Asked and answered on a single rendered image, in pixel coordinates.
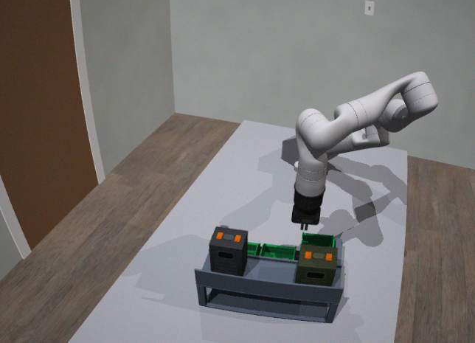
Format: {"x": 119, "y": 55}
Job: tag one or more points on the grey metal shelf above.
{"x": 296, "y": 301}

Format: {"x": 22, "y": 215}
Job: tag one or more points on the dark green case with orange latches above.
{"x": 316, "y": 265}

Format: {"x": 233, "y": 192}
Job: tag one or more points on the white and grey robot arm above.
{"x": 318, "y": 138}

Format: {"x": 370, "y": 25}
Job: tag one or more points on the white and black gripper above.
{"x": 307, "y": 199}

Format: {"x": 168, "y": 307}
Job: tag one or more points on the black tool case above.
{"x": 228, "y": 251}

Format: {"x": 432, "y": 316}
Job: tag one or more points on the green bin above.
{"x": 253, "y": 248}
{"x": 317, "y": 240}
{"x": 278, "y": 251}

